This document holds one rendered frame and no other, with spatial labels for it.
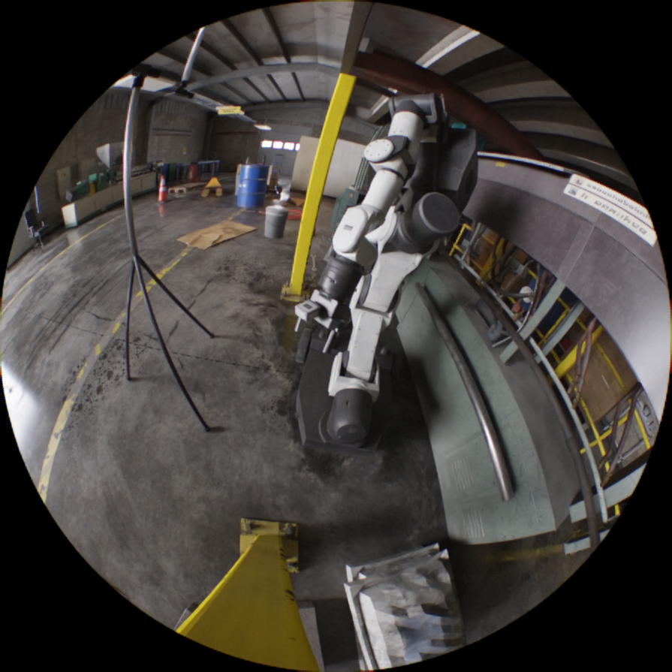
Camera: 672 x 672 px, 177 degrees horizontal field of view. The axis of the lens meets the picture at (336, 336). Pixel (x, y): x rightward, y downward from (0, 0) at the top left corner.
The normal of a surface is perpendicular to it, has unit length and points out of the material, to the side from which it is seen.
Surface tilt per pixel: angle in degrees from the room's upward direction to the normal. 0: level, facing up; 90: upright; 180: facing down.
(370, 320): 43
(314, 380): 0
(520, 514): 90
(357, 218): 64
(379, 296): 88
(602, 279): 90
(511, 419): 90
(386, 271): 101
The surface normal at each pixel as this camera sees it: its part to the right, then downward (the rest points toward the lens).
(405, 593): 0.16, -0.87
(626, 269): -0.97, -0.15
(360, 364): 0.15, -0.29
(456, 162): -0.54, 0.00
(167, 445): 0.24, -0.70
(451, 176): -0.60, 0.40
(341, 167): 0.04, 0.69
